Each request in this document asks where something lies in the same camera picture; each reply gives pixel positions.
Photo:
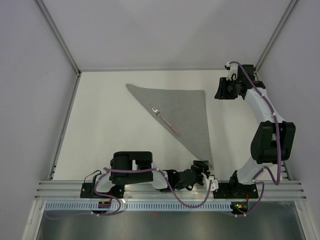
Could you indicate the pink handled metal fork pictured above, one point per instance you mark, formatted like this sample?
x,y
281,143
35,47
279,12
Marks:
x,y
157,112

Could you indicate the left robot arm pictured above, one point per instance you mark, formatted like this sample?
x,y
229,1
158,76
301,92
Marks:
x,y
138,167

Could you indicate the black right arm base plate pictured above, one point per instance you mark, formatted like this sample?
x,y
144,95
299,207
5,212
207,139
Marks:
x,y
239,191

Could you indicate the white slotted cable duct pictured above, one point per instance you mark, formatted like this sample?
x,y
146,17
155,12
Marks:
x,y
149,206

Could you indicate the aluminium frame post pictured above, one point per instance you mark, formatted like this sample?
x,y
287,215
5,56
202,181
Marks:
x,y
292,4
57,35

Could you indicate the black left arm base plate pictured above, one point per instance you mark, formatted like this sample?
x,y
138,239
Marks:
x,y
87,192

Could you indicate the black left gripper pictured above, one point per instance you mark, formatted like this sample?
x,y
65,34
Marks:
x,y
203,167

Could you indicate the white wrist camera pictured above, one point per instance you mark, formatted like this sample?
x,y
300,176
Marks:
x,y
232,71
210,183

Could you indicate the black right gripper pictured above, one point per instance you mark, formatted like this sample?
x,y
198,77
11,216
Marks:
x,y
221,93

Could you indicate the grey cloth napkin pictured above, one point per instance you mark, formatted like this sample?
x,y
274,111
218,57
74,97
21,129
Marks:
x,y
185,110

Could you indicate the right aluminium frame post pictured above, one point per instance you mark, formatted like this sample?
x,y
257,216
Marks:
x,y
292,4

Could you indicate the left aluminium frame post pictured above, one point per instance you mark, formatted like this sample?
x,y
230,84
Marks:
x,y
57,35

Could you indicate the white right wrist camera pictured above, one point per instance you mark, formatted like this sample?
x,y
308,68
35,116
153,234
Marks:
x,y
232,71

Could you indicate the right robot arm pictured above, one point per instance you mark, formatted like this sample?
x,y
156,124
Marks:
x,y
272,142

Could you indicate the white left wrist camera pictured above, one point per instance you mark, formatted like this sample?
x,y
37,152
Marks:
x,y
210,183

